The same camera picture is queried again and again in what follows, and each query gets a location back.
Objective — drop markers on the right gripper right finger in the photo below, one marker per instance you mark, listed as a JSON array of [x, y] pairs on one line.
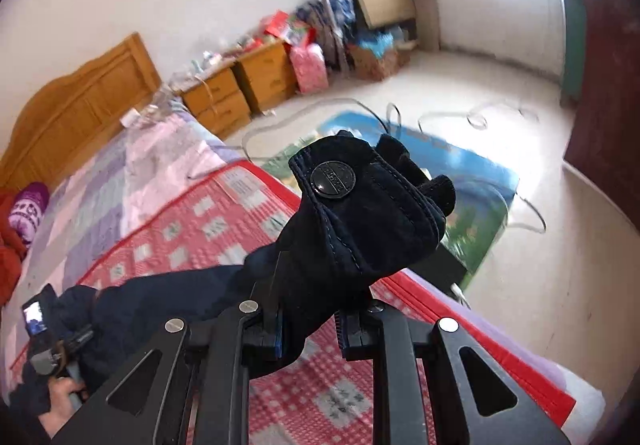
[[435, 384]]

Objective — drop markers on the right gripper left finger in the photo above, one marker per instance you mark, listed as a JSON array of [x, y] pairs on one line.
[[186, 379]]

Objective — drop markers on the dark navy padded jacket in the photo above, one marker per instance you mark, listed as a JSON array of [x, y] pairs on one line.
[[367, 211]]

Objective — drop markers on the cardboard box with clothes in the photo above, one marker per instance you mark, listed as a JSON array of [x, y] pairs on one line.
[[371, 68]]

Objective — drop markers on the person's left hand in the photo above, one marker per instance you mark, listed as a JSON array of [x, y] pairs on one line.
[[61, 407]]

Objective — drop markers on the orange red jacket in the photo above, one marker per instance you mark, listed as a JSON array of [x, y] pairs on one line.
[[12, 250]]

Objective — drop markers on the red checkered mat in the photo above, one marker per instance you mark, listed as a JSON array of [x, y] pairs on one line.
[[260, 339]]

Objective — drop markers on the purple white pillow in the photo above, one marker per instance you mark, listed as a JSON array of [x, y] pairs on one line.
[[28, 209]]

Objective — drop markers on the purple pink patchwork quilt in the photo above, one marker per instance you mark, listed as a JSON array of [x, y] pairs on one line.
[[166, 195]]

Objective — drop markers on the wooden headboard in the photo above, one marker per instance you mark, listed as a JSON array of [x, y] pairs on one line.
[[71, 118]]

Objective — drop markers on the left wooden nightstand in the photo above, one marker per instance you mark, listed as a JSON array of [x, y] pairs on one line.
[[218, 103]]

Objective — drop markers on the wooden nightstand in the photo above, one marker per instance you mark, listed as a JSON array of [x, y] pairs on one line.
[[265, 77], [218, 103]]

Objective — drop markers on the right wooden nightstand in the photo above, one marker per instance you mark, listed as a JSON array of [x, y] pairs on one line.
[[265, 77]]

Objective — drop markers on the pink gift bag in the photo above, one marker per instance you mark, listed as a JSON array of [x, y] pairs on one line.
[[310, 68]]

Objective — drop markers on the dark wooden wardrobe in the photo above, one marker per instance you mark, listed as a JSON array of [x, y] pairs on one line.
[[604, 145]]

